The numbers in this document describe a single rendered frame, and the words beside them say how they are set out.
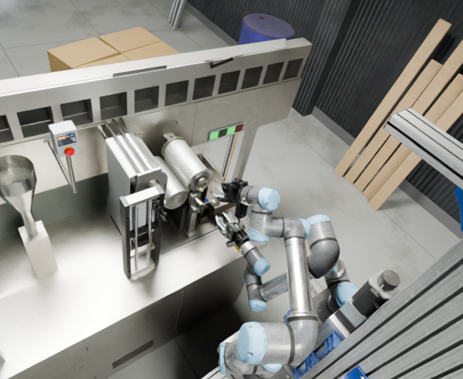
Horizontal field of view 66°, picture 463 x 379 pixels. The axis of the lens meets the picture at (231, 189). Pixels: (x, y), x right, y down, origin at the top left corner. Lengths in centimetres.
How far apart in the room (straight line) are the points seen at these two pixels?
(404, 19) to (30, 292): 365
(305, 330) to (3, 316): 122
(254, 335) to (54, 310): 95
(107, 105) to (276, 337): 119
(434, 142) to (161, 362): 210
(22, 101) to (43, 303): 84
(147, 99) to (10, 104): 60
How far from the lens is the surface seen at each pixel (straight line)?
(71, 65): 401
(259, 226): 127
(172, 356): 260
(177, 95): 185
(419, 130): 102
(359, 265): 338
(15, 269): 191
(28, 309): 180
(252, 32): 420
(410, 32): 398
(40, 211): 193
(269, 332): 115
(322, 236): 149
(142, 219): 151
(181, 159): 172
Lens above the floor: 248
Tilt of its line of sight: 46 degrees down
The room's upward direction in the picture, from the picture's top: 16 degrees clockwise
